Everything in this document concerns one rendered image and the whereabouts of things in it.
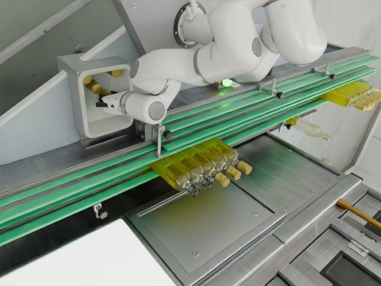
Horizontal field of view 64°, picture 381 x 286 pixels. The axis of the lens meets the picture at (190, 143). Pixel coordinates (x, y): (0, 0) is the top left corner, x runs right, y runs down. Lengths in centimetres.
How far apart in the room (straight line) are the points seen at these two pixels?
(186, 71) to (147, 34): 36
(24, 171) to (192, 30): 68
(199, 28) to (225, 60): 43
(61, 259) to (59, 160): 29
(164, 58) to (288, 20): 27
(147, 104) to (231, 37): 28
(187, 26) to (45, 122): 55
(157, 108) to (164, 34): 35
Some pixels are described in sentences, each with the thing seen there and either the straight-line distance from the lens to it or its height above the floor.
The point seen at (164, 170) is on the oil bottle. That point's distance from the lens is 104.
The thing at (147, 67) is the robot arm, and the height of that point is 108.
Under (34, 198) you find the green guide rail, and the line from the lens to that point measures 96.
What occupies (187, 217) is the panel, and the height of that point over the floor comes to 112.
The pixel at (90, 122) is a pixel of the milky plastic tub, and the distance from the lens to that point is 108.
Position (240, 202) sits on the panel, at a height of 118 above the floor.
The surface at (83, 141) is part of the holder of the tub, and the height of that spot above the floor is 76.
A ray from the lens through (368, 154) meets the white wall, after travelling 745.
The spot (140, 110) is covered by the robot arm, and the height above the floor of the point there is 106.
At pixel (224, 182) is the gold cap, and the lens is 103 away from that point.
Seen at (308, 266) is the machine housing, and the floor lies 148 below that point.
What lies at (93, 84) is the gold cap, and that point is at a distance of 99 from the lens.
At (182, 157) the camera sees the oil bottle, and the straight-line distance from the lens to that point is 108.
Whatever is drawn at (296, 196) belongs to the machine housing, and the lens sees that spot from 133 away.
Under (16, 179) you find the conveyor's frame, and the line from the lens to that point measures 101.
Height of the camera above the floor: 165
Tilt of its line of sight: 38 degrees down
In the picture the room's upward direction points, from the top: 126 degrees clockwise
